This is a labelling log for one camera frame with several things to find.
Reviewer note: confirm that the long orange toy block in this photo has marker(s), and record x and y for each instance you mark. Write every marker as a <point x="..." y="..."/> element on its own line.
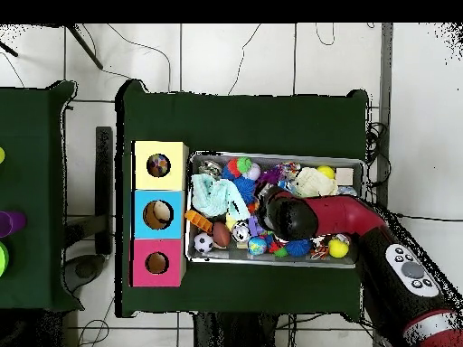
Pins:
<point x="199" y="220"/>

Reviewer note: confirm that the brown toy football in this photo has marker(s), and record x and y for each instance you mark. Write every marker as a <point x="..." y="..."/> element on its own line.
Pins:
<point x="221" y="235"/>

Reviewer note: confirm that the colourful polka dot cloth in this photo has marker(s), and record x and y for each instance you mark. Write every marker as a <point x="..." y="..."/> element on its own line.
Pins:
<point x="158" y="165"/>

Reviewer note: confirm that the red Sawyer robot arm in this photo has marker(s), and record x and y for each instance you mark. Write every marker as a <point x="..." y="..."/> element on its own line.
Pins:
<point x="343" y="217"/>

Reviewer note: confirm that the silver mesh bin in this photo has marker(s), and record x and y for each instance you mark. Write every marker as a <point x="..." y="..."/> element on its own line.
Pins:
<point x="238" y="256"/>

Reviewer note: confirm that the wooden box with three holes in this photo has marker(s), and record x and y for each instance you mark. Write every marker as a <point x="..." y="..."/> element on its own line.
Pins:
<point x="159" y="180"/>

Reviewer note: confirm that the mint green cloth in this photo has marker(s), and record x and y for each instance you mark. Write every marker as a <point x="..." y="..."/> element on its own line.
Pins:
<point x="213" y="197"/>

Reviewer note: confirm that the purple spiky rubber ball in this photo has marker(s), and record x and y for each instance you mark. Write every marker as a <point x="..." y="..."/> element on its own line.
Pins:
<point x="270" y="176"/>

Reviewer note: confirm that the black and white soccer ball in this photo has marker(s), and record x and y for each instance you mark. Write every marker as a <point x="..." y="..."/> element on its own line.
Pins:
<point x="203" y="242"/>

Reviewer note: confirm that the blue globe ball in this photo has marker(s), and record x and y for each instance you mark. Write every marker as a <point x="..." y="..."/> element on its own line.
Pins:
<point x="257" y="245"/>

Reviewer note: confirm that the small colourful patterned cloth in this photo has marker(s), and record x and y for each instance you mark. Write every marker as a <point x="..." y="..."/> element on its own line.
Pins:
<point x="289" y="168"/>

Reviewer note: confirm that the dark green tablecloth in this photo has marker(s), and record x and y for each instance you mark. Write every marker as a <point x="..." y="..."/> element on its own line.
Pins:
<point x="32" y="180"/>
<point x="253" y="123"/>

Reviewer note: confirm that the cream yellow cloth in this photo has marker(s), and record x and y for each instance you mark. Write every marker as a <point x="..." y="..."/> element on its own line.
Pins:
<point x="314" y="182"/>

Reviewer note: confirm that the blue spiky rubber ball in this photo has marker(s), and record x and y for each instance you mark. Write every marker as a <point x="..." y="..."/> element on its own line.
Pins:
<point x="298" y="248"/>

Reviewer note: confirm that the yellow ball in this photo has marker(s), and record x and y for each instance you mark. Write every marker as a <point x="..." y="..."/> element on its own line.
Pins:
<point x="338" y="248"/>
<point x="326" y="171"/>

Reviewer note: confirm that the grey round stand base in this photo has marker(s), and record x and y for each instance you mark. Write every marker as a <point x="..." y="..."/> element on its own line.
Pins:
<point x="85" y="269"/>

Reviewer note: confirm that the black tripod leg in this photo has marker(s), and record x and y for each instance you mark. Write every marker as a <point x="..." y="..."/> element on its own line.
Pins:
<point x="85" y="46"/>
<point x="9" y="50"/>

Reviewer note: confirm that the purple plastic cup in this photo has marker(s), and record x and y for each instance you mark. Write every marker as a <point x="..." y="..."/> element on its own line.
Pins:
<point x="18" y="220"/>
<point x="4" y="225"/>

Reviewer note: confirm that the lime green ball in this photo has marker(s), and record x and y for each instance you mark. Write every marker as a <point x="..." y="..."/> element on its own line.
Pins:
<point x="1" y="155"/>

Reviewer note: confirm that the lime green plastic cup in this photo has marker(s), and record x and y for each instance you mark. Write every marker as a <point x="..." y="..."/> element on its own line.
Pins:
<point x="3" y="258"/>

